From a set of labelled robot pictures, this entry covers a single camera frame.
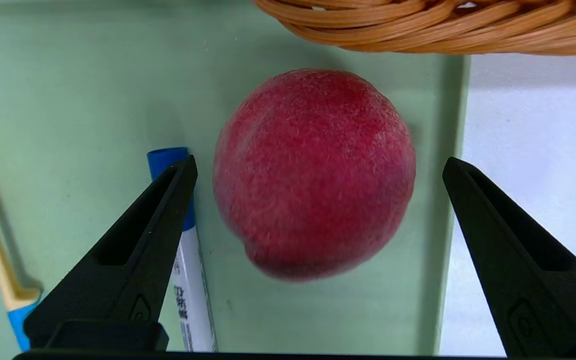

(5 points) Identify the orange wicker basket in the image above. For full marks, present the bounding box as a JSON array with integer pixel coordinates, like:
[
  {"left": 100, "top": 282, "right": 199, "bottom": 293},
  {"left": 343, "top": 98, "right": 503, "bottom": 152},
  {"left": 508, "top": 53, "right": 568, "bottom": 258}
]
[{"left": 254, "top": 0, "right": 576, "bottom": 56}]

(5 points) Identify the pink peach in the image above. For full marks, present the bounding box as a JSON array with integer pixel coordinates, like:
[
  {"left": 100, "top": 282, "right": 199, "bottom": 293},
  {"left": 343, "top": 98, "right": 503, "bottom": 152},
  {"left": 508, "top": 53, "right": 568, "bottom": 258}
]
[{"left": 213, "top": 68, "right": 417, "bottom": 282}]

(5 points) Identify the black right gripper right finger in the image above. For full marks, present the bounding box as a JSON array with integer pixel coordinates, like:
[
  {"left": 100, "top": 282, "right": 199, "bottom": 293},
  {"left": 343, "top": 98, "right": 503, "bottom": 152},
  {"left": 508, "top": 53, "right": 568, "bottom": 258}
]
[{"left": 442, "top": 156, "right": 576, "bottom": 358}]

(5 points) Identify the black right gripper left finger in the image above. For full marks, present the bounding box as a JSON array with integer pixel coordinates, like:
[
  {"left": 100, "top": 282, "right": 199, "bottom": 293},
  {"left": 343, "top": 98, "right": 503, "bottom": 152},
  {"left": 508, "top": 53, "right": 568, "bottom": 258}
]
[{"left": 23, "top": 155, "right": 199, "bottom": 351}]

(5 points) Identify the light green plastic tray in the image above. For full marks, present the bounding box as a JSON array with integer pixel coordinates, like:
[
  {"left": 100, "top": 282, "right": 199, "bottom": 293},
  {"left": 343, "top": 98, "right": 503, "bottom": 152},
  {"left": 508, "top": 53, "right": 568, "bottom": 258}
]
[{"left": 0, "top": 0, "right": 470, "bottom": 357}]

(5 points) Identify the white marker blue cap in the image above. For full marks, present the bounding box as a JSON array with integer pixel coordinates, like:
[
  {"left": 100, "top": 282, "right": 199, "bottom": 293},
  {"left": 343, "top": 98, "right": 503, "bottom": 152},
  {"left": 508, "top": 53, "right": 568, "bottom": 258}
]
[{"left": 147, "top": 146, "right": 218, "bottom": 352}]

